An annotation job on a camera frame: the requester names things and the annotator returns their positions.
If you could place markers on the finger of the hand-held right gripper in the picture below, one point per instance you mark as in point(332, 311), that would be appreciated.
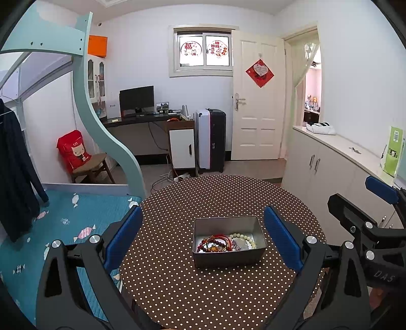
point(380, 188)
point(349, 211)

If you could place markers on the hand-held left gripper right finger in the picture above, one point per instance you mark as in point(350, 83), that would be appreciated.
point(282, 238)

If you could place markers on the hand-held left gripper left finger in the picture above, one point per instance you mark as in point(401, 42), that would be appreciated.
point(125, 234)

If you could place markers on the jade pendant with pink charms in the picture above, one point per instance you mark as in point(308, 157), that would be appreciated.
point(241, 244)

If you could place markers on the grey metal tin box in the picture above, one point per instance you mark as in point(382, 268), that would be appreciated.
point(228, 258)

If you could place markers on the green paper package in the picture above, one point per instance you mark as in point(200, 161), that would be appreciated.
point(393, 152)

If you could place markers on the small metal keys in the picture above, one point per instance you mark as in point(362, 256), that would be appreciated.
point(355, 149)

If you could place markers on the blue printed bed cover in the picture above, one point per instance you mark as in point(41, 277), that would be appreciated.
point(79, 215)

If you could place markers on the white sideboard cabinet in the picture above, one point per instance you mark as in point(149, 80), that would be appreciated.
point(317, 165)

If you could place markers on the wooden chair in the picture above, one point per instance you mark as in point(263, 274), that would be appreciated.
point(95, 160)

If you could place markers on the white power strip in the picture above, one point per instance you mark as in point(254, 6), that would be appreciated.
point(181, 176)

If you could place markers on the brown polka dot tablecloth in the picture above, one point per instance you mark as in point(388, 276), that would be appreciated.
point(190, 285)

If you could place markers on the red cartoon bag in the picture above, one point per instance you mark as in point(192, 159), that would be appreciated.
point(74, 152)

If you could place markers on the wooden cabinet with white door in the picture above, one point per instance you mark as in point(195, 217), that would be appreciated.
point(180, 149)

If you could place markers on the small colourful figurines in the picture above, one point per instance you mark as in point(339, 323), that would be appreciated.
point(312, 102)

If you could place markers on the dark desk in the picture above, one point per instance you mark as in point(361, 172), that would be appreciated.
point(142, 120)

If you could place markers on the white and black suitcase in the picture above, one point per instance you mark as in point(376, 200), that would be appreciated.
point(211, 142)

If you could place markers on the dark hanging jacket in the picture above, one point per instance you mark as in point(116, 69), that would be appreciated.
point(16, 174)

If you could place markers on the white box on desk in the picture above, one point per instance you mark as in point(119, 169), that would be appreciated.
point(112, 109)

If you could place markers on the black computer monitor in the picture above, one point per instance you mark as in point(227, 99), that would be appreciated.
point(136, 98)

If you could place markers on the upright folders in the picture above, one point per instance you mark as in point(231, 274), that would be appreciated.
point(187, 112)

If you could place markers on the white panel door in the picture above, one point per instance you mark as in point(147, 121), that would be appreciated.
point(257, 95)

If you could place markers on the white lace curtain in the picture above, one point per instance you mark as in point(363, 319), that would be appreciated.
point(304, 63)

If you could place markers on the white glass door cabinet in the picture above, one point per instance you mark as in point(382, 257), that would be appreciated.
point(92, 79)

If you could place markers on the red diamond door decoration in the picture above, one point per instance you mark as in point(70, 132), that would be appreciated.
point(260, 73)

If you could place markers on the white framed window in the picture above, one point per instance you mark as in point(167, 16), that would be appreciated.
point(203, 71)

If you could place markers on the orange storage box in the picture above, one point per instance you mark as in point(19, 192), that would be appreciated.
point(97, 46)

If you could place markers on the red round window sticker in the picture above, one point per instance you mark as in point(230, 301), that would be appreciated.
point(219, 48)
point(192, 49)

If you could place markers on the teal loft bed frame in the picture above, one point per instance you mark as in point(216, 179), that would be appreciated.
point(92, 120)

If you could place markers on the small desk photo frame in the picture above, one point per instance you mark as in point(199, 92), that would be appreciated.
point(162, 106)

